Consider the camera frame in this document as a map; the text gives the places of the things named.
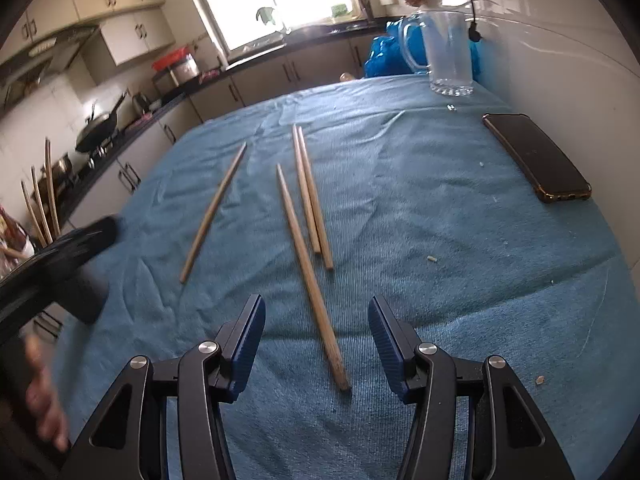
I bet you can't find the black smartphone in brown case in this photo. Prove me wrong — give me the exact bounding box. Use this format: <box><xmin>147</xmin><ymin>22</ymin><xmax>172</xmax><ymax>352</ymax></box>
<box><xmin>482</xmin><ymin>113</ymin><xmax>593</xmax><ymax>205</ymax></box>

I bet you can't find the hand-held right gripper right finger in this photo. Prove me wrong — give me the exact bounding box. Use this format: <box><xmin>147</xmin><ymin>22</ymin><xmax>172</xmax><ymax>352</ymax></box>
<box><xmin>367</xmin><ymin>295</ymin><xmax>576</xmax><ymax>480</ymax></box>

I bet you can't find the gas stove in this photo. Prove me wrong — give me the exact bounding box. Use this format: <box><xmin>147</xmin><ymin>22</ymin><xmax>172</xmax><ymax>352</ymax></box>
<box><xmin>74</xmin><ymin>140</ymin><xmax>122</xmax><ymax>172</ymax></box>

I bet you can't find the brown wooden chopstick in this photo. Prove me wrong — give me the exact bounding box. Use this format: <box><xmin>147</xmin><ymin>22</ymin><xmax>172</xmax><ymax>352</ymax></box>
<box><xmin>276</xmin><ymin>163</ymin><xmax>352</xmax><ymax>392</ymax></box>
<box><xmin>44</xmin><ymin>136</ymin><xmax>61</xmax><ymax>242</ymax></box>
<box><xmin>20</xmin><ymin>181</ymin><xmax>46</xmax><ymax>247</ymax></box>
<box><xmin>30</xmin><ymin>166</ymin><xmax>51</xmax><ymax>247</ymax></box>
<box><xmin>297</xmin><ymin>125</ymin><xmax>335</xmax><ymax>271</ymax></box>
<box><xmin>179</xmin><ymin>141</ymin><xmax>248</xmax><ymax>285</ymax></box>
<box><xmin>292</xmin><ymin>124</ymin><xmax>322</xmax><ymax>254</ymax></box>

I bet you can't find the steel pot with red lid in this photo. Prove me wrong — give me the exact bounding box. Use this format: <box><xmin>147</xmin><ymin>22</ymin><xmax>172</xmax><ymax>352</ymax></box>
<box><xmin>152</xmin><ymin>46</ymin><xmax>200</xmax><ymax>86</ymax></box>

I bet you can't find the person's left hand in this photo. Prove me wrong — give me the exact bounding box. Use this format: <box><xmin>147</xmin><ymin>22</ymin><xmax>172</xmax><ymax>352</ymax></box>
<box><xmin>22</xmin><ymin>335</ymin><xmax>71</xmax><ymax>453</ymax></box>

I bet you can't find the steel pot on stove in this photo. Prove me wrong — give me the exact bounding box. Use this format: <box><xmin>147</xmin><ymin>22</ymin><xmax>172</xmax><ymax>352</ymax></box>
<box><xmin>49</xmin><ymin>154</ymin><xmax>77</xmax><ymax>197</ymax></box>

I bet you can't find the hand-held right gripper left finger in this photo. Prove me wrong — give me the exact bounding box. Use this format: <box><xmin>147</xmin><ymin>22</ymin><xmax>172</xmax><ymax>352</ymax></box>
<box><xmin>60</xmin><ymin>293</ymin><xmax>267</xmax><ymax>480</ymax></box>

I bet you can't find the blue plastic bag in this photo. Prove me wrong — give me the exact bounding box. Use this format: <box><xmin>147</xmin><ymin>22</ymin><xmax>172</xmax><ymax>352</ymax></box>
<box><xmin>363</xmin><ymin>16</ymin><xmax>484</xmax><ymax>81</ymax></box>

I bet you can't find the black power plug cable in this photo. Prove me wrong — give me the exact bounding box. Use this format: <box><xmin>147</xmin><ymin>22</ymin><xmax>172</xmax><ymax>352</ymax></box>
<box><xmin>462</xmin><ymin>0</ymin><xmax>484</xmax><ymax>44</ymax></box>

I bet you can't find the clear glass mug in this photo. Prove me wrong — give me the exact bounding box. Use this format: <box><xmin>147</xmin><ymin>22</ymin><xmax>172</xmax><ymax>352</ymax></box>
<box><xmin>400</xmin><ymin>9</ymin><xmax>476</xmax><ymax>97</ymax></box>

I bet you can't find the blue tablecloth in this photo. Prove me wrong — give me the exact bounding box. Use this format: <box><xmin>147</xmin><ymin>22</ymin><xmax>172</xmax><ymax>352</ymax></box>
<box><xmin>47</xmin><ymin>74</ymin><xmax>626</xmax><ymax>480</ymax></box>

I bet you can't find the patterned chopstick holder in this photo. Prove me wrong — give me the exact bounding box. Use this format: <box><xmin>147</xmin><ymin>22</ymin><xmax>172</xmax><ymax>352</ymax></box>
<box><xmin>0</xmin><ymin>205</ymin><xmax>37</xmax><ymax>276</ymax></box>

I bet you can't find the grey range hood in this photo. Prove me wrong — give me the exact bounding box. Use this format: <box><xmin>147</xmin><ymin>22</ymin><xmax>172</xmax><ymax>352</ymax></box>
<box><xmin>0</xmin><ymin>24</ymin><xmax>102</xmax><ymax>87</ymax></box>

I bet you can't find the black wok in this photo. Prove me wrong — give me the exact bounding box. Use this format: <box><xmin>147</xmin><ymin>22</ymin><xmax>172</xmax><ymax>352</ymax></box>
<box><xmin>74</xmin><ymin>90</ymin><xmax>131</xmax><ymax>154</ymax></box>

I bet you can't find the black kitchen countertop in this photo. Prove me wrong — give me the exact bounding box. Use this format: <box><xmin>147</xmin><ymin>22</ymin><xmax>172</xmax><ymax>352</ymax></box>
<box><xmin>50</xmin><ymin>15</ymin><xmax>401</xmax><ymax>221</ymax></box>

